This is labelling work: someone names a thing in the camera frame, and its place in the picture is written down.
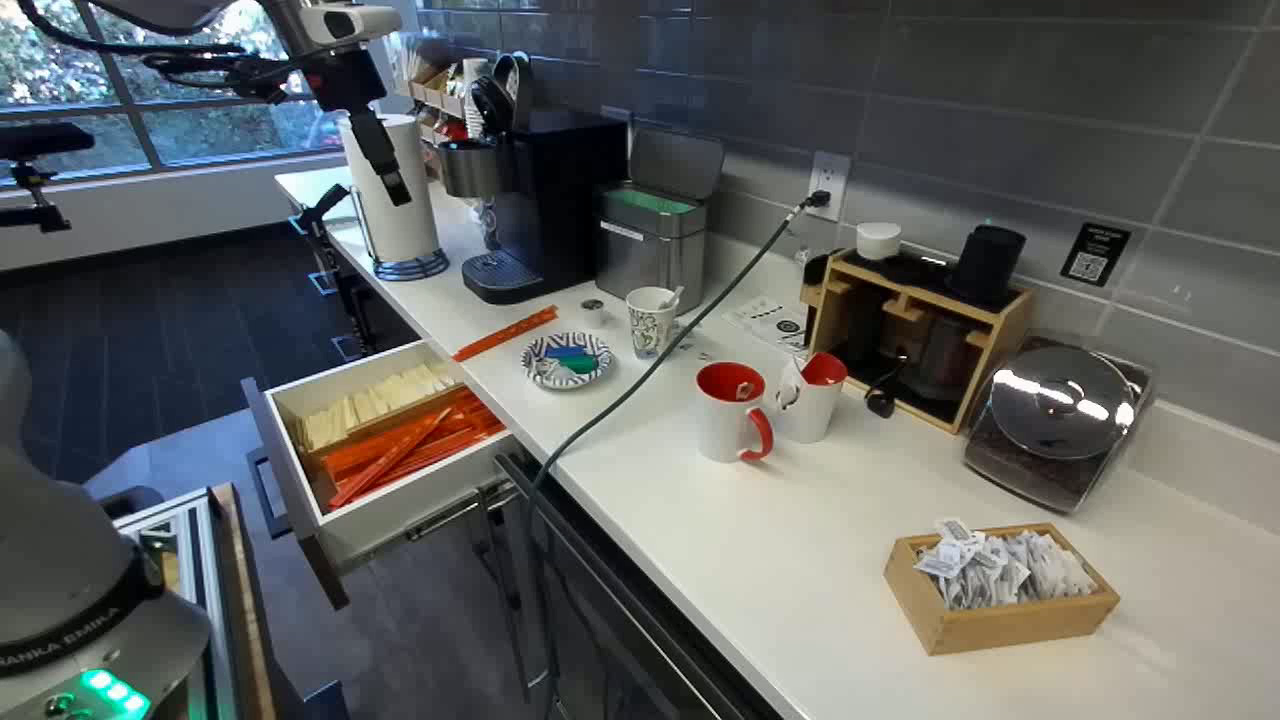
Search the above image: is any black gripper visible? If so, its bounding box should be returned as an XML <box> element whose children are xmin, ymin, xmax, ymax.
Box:
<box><xmin>308</xmin><ymin>49</ymin><xmax>414</xmax><ymax>204</ymax></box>

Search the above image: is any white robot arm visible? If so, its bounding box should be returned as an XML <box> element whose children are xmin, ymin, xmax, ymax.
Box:
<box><xmin>17</xmin><ymin>0</ymin><xmax>414</xmax><ymax>204</ymax></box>

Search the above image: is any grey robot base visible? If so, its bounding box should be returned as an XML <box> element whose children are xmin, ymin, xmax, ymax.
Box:
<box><xmin>0</xmin><ymin>333</ymin><xmax>211</xmax><ymax>720</ymax></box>

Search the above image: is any orange knife on counter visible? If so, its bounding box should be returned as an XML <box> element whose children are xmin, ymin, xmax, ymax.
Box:
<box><xmin>454</xmin><ymin>305</ymin><xmax>560</xmax><ymax>363</ymax></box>

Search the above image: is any white open drawer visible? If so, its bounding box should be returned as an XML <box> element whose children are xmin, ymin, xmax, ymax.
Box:
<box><xmin>245</xmin><ymin>345</ymin><xmax>513</xmax><ymax>607</ymax></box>

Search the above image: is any paper towel roll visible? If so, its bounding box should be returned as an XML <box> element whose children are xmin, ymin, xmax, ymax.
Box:
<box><xmin>342</xmin><ymin>113</ymin><xmax>450</xmax><ymax>283</ymax></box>

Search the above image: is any black coffee maker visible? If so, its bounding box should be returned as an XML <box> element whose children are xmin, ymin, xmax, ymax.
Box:
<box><xmin>435</xmin><ymin>113</ymin><xmax>628</xmax><ymax>305</ymax></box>

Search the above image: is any patterned paper plate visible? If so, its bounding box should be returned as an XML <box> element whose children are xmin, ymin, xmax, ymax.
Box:
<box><xmin>519</xmin><ymin>333</ymin><xmax>614</xmax><ymax>393</ymax></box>

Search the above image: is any steel container green lid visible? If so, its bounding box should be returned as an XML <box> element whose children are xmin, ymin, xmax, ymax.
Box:
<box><xmin>596</xmin><ymin>127</ymin><xmax>723</xmax><ymax>309</ymax></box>

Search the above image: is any white patterned mug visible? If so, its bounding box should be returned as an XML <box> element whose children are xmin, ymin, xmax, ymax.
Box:
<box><xmin>626</xmin><ymin>286</ymin><xmax>680</xmax><ymax>360</ymax></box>

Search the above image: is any orange plastic cutlery pile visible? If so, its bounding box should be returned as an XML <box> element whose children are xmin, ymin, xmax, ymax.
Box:
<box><xmin>317</xmin><ymin>388</ymin><xmax>500</xmax><ymax>510</ymax></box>

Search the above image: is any black tripod stand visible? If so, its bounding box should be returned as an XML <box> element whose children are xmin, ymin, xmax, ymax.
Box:
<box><xmin>0</xmin><ymin>123</ymin><xmax>93</xmax><ymax>231</ymax></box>

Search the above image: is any white mug red interior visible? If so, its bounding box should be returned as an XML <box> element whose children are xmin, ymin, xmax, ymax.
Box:
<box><xmin>696</xmin><ymin>360</ymin><xmax>776</xmax><ymax>465</ymax></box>

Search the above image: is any tilted white red mug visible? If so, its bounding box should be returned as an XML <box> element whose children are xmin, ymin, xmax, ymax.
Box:
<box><xmin>776</xmin><ymin>351</ymin><xmax>848</xmax><ymax>443</ymax></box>

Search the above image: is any small white cup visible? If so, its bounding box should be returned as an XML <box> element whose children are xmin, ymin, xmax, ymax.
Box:
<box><xmin>856</xmin><ymin>224</ymin><xmax>900</xmax><ymax>259</ymax></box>

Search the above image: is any wooden organizer rack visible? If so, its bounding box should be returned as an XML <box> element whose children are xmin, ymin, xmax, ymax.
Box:
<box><xmin>799</xmin><ymin>251</ymin><xmax>1033</xmax><ymax>432</ymax></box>

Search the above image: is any black cylinder speaker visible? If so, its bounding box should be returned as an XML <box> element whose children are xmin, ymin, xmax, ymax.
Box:
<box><xmin>953</xmin><ymin>224</ymin><xmax>1026</xmax><ymax>309</ymax></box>

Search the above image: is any wooden box of packets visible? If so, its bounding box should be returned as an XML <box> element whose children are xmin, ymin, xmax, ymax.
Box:
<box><xmin>886</xmin><ymin>519</ymin><xmax>1119</xmax><ymax>656</ymax></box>

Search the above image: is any dark green power cable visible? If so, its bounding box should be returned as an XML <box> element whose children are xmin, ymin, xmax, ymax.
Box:
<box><xmin>513</xmin><ymin>187</ymin><xmax>836</xmax><ymax>537</ymax></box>

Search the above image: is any white wall outlet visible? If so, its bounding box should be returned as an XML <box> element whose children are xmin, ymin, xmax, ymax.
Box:
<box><xmin>810</xmin><ymin>150</ymin><xmax>854</xmax><ymax>218</ymax></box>

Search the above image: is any black wall sign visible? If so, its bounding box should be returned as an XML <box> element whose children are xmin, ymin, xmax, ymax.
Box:
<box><xmin>1062</xmin><ymin>224</ymin><xmax>1131</xmax><ymax>286</ymax></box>

